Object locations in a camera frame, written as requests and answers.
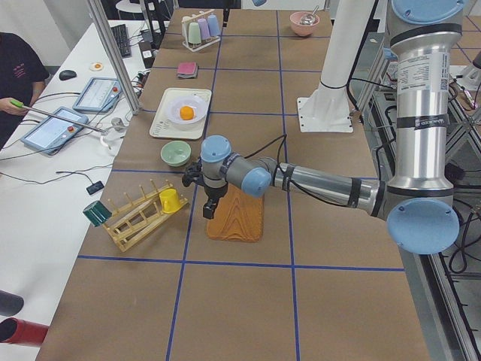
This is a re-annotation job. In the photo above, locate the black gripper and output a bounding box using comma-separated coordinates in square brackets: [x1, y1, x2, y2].
[203, 180, 226, 219]

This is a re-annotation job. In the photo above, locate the orange fruit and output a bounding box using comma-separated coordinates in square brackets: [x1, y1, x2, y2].
[179, 105, 195, 121]

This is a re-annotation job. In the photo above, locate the white round plate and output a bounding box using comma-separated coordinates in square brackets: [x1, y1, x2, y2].
[167, 95, 208, 125]

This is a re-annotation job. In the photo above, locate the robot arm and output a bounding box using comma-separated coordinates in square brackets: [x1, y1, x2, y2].
[252, 0, 267, 7]
[198, 1, 465, 254]

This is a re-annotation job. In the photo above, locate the cream bear tray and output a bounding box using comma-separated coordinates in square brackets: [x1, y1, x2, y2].
[150, 88, 212, 140]

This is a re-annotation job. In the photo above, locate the wooden cutting board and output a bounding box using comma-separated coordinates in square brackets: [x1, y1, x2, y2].
[206, 185, 264, 243]

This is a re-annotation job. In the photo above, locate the yellow cup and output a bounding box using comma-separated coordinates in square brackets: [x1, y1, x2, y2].
[159, 188, 182, 214]

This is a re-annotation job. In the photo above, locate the green bowl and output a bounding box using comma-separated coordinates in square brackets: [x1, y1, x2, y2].
[160, 140, 192, 167]

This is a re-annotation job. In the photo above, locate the wooden drying rack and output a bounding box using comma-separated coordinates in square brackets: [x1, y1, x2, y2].
[101, 180, 189, 252]

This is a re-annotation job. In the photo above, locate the dark green cup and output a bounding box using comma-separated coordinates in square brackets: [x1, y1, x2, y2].
[83, 201, 112, 226]

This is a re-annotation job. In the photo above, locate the small black sensor device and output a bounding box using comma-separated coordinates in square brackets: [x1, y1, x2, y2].
[86, 181, 104, 195]

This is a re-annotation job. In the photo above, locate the grey cloth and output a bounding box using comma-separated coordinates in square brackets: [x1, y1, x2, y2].
[177, 63, 199, 80]

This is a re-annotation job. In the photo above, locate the far teach pendant tablet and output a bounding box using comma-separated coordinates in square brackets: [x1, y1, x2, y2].
[73, 77, 122, 113]

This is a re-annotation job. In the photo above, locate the teach pendant tablet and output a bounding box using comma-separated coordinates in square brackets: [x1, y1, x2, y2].
[20, 117, 82, 155]
[73, 77, 122, 113]

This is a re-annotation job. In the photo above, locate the white cup rack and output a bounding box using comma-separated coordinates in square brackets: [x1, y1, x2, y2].
[181, 9, 221, 52]

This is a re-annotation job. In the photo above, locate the near teach pendant tablet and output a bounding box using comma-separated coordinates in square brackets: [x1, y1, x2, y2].
[20, 117, 82, 155]

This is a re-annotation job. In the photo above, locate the purple cup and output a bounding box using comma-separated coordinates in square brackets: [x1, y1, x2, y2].
[197, 18, 211, 41]

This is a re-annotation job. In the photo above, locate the blue cup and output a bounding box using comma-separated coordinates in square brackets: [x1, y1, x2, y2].
[207, 14, 221, 38]

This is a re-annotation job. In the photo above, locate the black computer mouse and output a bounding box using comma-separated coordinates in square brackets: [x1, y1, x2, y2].
[59, 70, 77, 81]

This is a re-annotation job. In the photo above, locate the black keyboard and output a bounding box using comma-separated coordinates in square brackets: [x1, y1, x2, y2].
[110, 24, 132, 58]

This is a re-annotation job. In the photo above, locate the pink bowl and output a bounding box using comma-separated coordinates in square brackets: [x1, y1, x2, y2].
[289, 11, 320, 37]

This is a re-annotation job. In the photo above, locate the metal spoon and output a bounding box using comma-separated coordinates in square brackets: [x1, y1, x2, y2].
[299, 5, 319, 26]

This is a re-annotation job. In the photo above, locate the green tipped metal rod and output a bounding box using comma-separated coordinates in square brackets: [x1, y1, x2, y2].
[10, 99, 108, 135]

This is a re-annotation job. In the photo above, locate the person in black shirt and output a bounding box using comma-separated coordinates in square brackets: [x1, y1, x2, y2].
[1, 32, 50, 146]

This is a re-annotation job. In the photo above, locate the red cylinder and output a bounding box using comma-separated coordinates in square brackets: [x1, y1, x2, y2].
[1, 317, 49, 347]

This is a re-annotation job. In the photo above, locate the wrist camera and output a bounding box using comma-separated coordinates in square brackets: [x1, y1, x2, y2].
[182, 159, 204, 187]

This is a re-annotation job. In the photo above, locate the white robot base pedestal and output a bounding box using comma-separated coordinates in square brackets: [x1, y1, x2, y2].
[298, 0, 377, 133]

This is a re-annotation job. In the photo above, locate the aluminium frame post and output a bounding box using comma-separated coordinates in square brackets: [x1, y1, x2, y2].
[86, 0, 141, 115]

